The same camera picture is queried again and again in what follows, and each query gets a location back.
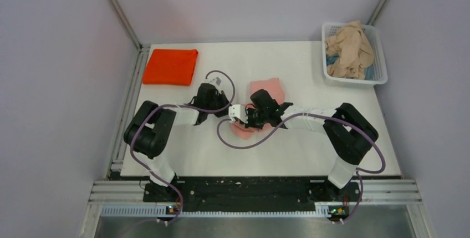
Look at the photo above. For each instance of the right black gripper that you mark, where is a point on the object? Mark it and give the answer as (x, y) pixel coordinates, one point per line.
(250, 123)

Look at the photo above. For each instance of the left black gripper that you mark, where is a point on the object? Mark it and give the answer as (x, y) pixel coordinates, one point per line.
(222, 97)

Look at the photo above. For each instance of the pink t shirt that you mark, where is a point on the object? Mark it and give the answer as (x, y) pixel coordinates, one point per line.
(274, 87)

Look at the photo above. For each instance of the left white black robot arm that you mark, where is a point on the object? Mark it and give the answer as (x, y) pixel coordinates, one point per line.
(149, 131)

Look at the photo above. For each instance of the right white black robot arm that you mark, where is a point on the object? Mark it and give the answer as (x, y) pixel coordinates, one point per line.
(350, 134)

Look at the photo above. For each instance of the folded orange t shirt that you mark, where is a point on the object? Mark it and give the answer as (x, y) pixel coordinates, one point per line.
(170, 67)

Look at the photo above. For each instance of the blue garment in basket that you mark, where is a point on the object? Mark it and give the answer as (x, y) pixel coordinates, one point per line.
(331, 59)

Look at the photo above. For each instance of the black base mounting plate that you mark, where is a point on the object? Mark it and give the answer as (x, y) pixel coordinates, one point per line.
(253, 193)

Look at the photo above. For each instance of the beige crumpled t shirt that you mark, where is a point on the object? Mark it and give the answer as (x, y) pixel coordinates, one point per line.
(353, 50)

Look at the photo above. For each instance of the left controller board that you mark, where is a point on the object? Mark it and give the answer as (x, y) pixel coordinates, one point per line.
(172, 210)

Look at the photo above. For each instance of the controller board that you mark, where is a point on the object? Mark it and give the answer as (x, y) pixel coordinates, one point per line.
(172, 210)
(338, 211)

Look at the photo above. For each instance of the white plastic basket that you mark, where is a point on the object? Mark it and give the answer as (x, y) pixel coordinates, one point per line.
(375, 74)

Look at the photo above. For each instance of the right controller board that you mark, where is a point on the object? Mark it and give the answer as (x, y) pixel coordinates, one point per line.
(338, 211)

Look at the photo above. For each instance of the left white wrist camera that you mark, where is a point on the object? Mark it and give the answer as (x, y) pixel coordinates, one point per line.
(216, 82)

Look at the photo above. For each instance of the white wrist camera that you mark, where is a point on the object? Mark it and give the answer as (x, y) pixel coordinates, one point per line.
(237, 113)
(216, 82)

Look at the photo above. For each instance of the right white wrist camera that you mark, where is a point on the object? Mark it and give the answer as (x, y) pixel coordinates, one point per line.
(237, 113)

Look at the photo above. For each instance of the left aluminium frame rail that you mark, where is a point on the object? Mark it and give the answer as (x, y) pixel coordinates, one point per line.
(118, 146)

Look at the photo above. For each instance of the aluminium frame rail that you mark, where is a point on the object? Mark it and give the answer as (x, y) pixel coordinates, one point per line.
(125, 198)
(118, 146)

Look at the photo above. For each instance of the aluminium frame rail front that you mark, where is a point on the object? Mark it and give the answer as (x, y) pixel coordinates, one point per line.
(125, 198)

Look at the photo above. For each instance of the left corner aluminium post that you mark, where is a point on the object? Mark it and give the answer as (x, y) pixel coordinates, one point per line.
(122, 18)

